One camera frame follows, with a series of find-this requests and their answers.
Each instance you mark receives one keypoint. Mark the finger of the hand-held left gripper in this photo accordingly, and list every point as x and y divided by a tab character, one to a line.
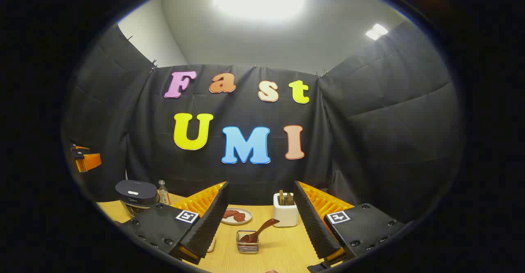
78	152
89	162

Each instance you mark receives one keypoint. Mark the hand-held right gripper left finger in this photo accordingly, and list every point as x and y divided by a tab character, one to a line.
209	223

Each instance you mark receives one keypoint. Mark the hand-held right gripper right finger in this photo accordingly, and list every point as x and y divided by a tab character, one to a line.
313	223

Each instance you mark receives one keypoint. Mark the brown wooden spoon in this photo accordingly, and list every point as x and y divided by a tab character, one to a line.
262	228

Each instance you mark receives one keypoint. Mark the dark grey rice cooker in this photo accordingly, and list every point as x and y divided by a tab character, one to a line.
135	191

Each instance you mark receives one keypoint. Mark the red meat piece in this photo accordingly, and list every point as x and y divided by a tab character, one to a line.
239	217
229	213

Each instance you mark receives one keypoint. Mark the white toaster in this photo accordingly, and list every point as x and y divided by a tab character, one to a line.
285	217

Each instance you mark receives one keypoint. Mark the brown toast slice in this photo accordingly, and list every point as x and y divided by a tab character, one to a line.
281	198
289	199

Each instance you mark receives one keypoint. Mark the white round plate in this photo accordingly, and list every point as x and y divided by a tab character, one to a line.
248	214

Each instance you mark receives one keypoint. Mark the small glass bottle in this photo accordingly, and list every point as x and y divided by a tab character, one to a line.
163	196

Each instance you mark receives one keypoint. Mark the black backdrop cloth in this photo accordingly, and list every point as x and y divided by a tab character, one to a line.
369	141

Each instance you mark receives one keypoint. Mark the small ceiling light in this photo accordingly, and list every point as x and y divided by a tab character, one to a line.
376	31

